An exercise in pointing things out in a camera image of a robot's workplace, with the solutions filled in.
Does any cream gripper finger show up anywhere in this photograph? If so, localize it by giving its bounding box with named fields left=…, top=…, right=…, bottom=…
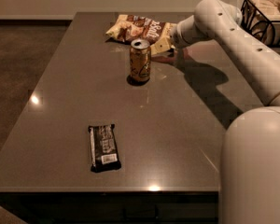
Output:
left=150, top=37, right=172, bottom=55

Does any brown white chip bag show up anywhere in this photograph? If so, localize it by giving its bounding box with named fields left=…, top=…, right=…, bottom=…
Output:
left=106, top=14, right=175, bottom=44

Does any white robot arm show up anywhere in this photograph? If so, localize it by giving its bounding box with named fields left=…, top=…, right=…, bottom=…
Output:
left=154, top=0, right=280, bottom=224

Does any gold soda can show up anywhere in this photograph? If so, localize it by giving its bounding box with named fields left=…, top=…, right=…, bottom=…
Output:
left=130, top=38, right=151, bottom=83

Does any black snack bar wrapper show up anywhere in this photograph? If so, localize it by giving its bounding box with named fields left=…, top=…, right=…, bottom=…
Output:
left=88, top=124, right=121, bottom=173

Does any black wire basket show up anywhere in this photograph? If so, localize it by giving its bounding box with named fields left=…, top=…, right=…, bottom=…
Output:
left=240, top=0, right=280, bottom=48

